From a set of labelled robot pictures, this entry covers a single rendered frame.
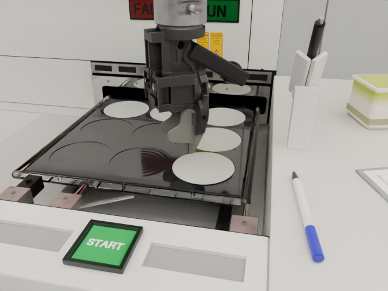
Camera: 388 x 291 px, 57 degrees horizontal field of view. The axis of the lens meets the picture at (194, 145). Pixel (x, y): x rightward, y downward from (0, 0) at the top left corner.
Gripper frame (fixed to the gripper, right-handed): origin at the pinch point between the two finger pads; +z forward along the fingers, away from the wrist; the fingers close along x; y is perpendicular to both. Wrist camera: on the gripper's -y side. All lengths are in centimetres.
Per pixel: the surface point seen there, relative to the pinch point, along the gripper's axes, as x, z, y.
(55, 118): -46, 9, 20
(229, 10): -20.7, -18.9, -17.6
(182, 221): 7.4, 9.3, 5.4
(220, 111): -14.4, 1.3, -13.0
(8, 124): -57, 14, 33
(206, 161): 4.0, 1.2, -0.6
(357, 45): -106, 17, -154
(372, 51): -101, 20, -161
